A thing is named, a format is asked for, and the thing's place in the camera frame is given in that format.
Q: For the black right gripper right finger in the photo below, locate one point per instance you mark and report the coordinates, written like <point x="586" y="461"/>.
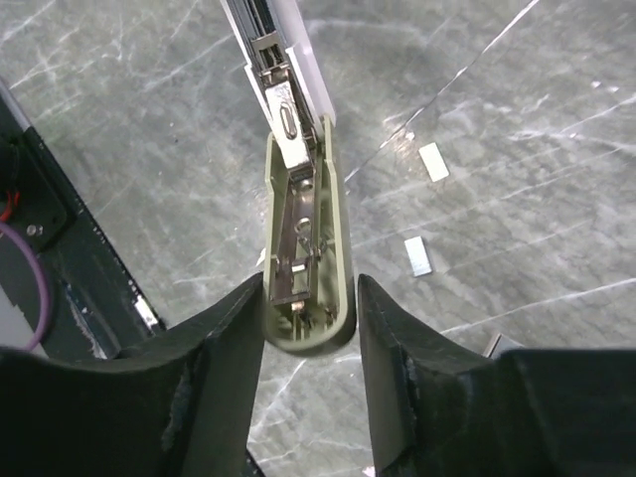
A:
<point x="438" y="409"/>

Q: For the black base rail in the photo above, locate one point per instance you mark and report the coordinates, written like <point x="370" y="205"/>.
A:
<point x="96" y="306"/>

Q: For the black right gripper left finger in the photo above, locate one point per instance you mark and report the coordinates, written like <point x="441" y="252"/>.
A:
<point x="178" y="404"/>

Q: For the strip of staples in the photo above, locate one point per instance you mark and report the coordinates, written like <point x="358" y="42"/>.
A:
<point x="418" y="256"/>
<point x="433" y="162"/>

